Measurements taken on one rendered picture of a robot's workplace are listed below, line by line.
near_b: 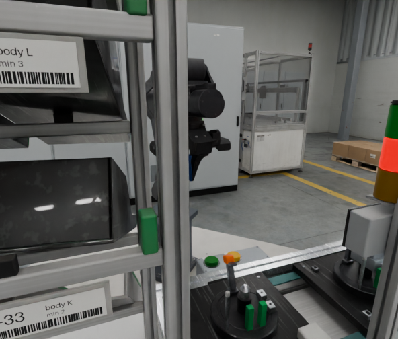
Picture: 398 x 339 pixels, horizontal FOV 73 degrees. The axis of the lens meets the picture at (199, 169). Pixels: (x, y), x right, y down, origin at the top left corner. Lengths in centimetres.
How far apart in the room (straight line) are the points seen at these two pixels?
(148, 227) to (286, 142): 490
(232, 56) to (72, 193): 363
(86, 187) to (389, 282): 49
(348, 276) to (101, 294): 67
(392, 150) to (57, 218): 45
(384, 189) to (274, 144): 445
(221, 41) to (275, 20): 624
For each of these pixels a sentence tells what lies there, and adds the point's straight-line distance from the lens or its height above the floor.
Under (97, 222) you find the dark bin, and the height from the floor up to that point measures 132.
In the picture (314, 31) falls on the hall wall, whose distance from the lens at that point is 1081.
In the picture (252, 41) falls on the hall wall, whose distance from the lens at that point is 933.
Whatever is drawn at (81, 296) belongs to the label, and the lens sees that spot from 22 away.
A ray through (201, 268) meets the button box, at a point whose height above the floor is 96.
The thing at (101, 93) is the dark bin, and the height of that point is 143.
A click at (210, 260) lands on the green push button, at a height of 97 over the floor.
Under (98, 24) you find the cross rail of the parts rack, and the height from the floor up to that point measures 146.
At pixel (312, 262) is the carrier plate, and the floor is 97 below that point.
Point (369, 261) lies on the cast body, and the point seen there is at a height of 104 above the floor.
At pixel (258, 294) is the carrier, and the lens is 66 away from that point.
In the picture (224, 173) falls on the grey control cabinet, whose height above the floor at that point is 30.
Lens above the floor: 143
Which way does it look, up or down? 16 degrees down
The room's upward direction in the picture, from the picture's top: straight up
